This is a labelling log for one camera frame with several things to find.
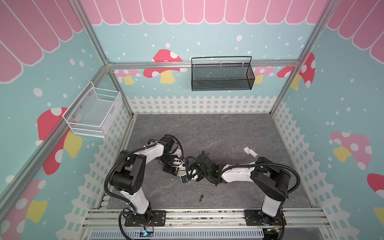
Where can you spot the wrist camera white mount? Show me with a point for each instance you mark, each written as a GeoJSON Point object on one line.
{"type": "Point", "coordinates": [178, 163]}
{"type": "Point", "coordinates": [190, 178]}

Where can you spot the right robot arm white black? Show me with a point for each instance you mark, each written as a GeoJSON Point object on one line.
{"type": "Point", "coordinates": [276, 181]}

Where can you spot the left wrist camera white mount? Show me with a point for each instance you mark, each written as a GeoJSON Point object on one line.
{"type": "Point", "coordinates": [178, 163]}

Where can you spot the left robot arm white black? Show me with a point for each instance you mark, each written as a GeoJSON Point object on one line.
{"type": "Point", "coordinates": [125, 179]}

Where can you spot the white battery cover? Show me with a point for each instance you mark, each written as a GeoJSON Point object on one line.
{"type": "Point", "coordinates": [247, 150]}
{"type": "Point", "coordinates": [252, 153]}

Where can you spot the white air conditioner remote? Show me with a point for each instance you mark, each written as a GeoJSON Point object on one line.
{"type": "Point", "coordinates": [181, 171]}

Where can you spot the aluminium front rail frame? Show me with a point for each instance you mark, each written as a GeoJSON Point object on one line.
{"type": "Point", "coordinates": [209, 224]}

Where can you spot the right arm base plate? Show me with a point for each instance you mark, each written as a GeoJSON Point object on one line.
{"type": "Point", "coordinates": [258, 218]}

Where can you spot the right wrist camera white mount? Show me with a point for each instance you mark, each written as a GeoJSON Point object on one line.
{"type": "Point", "coordinates": [190, 178]}

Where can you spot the white wire wall basket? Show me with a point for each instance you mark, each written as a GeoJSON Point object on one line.
{"type": "Point", "coordinates": [93, 112]}

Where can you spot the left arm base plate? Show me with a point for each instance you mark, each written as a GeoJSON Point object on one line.
{"type": "Point", "coordinates": [152, 218]}

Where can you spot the black mesh wall basket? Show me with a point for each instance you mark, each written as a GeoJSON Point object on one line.
{"type": "Point", "coordinates": [228, 73]}

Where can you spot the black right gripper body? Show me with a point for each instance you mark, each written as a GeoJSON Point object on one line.
{"type": "Point", "coordinates": [199, 171]}

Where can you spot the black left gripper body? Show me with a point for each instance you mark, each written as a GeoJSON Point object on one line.
{"type": "Point", "coordinates": [167, 160]}

